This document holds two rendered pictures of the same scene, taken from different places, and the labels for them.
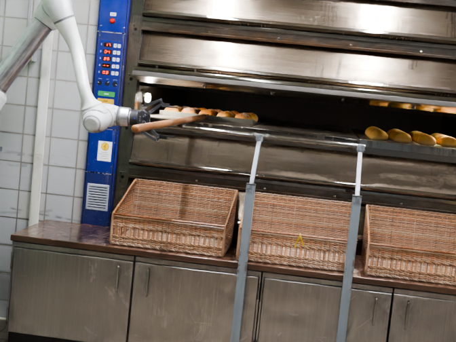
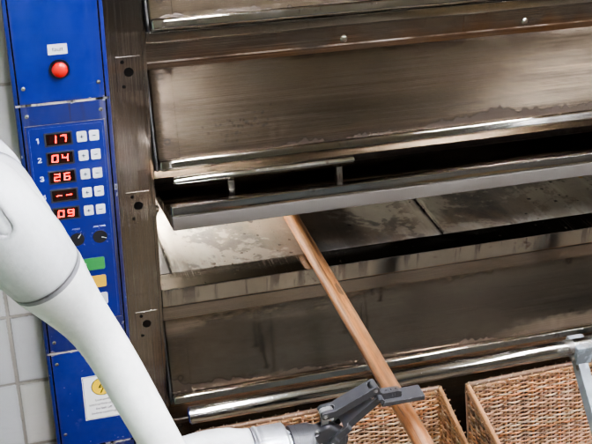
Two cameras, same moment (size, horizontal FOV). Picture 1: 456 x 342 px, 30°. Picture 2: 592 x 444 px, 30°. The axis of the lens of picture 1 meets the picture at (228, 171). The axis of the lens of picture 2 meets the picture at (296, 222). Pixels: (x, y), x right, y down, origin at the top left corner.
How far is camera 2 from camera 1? 3.06 m
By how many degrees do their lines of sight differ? 32
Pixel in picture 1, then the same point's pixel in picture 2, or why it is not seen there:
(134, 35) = (129, 90)
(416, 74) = not seen: outside the picture
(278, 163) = (523, 302)
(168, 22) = (225, 36)
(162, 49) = (216, 112)
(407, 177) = not seen: outside the picture
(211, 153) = (367, 321)
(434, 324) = not seen: outside the picture
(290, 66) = (556, 88)
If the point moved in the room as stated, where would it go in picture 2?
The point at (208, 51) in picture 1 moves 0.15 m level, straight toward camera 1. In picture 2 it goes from (344, 88) to (382, 118)
